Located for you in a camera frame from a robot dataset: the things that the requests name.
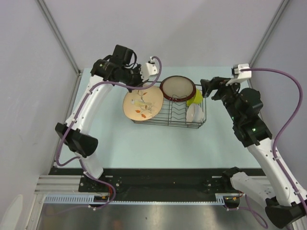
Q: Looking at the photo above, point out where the beige bird pattern plate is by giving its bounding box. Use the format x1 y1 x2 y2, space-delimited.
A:
123 86 164 121

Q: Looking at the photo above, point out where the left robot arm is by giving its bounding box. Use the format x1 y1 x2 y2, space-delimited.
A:
55 45 144 192

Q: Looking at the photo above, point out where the green bowl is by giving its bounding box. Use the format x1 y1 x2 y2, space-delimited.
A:
187 89 203 107

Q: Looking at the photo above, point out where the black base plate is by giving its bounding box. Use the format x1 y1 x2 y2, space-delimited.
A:
48 166 267 202

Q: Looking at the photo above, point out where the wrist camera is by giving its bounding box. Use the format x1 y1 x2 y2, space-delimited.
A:
140 57 159 81
226 63 252 86

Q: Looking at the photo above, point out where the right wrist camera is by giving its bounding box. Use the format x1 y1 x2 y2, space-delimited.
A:
226 63 252 86

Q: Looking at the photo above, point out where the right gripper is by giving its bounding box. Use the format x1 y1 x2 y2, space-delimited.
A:
200 77 243 123

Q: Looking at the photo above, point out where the red rimmed round plate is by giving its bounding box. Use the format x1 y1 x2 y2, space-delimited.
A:
159 76 196 102

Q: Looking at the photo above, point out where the black wire dish rack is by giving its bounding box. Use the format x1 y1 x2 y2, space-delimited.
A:
129 80 207 129

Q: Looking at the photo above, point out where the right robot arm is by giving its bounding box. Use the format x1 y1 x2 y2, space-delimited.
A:
200 77 307 229

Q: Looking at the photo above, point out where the white bowl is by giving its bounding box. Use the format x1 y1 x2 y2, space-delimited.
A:
186 103 204 123

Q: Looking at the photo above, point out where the white cable duct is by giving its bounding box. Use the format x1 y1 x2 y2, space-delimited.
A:
44 194 225 206

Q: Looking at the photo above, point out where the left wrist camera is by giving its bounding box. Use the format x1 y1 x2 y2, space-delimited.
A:
140 57 159 81

